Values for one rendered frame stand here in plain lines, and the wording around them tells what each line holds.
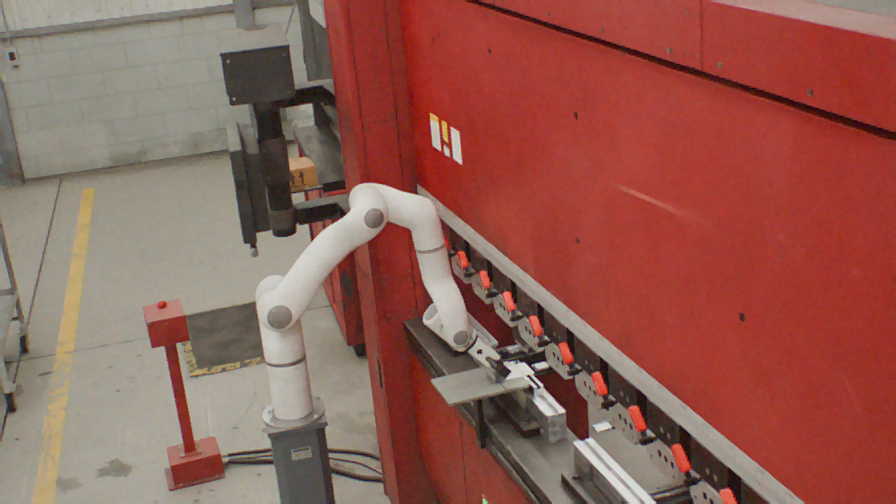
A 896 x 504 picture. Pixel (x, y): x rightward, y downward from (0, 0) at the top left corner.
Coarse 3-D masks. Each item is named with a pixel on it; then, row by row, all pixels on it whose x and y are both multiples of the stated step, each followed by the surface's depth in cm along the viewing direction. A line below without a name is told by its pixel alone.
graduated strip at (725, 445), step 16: (464, 224) 381; (480, 240) 368; (496, 256) 356; (560, 304) 313; (576, 320) 304; (592, 336) 296; (608, 352) 288; (640, 368) 272; (656, 384) 266; (672, 400) 260; (688, 416) 254; (704, 432) 248; (736, 448) 236; (752, 464) 231; (768, 480) 226; (784, 496) 222
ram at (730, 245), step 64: (448, 0) 352; (448, 64) 364; (512, 64) 312; (576, 64) 273; (640, 64) 243; (448, 128) 377; (512, 128) 322; (576, 128) 280; (640, 128) 249; (704, 128) 223; (768, 128) 203; (832, 128) 186; (448, 192) 391; (512, 192) 332; (576, 192) 288; (640, 192) 255; (704, 192) 228; (768, 192) 207; (832, 192) 189; (512, 256) 342; (576, 256) 296; (640, 256) 261; (704, 256) 233; (768, 256) 211; (832, 256) 192; (640, 320) 267; (704, 320) 238; (768, 320) 215; (832, 320) 196; (640, 384) 274; (704, 384) 244; (768, 384) 219; (832, 384) 199; (768, 448) 224; (832, 448) 203
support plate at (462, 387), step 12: (468, 372) 368; (480, 372) 367; (444, 384) 362; (456, 384) 361; (468, 384) 360; (480, 384) 359; (492, 384) 359; (504, 384) 358; (516, 384) 357; (528, 384) 357; (444, 396) 354; (456, 396) 353; (468, 396) 353; (480, 396) 352
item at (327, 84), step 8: (320, 80) 468; (328, 80) 467; (296, 88) 457; (304, 88) 458; (312, 88) 468; (320, 88) 463; (328, 88) 452; (296, 96) 467; (304, 96) 468; (312, 96) 469; (320, 96) 466; (328, 96) 467; (288, 104) 458; (296, 104) 459; (304, 104) 460; (328, 104) 455
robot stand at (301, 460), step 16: (272, 432) 342; (288, 432) 344; (304, 432) 346; (320, 432) 348; (272, 448) 348; (288, 448) 346; (304, 448) 347; (320, 448) 349; (288, 464) 348; (304, 464) 349; (320, 464) 350; (288, 480) 350; (304, 480) 351; (320, 480) 352; (288, 496) 352; (304, 496) 353; (320, 496) 354
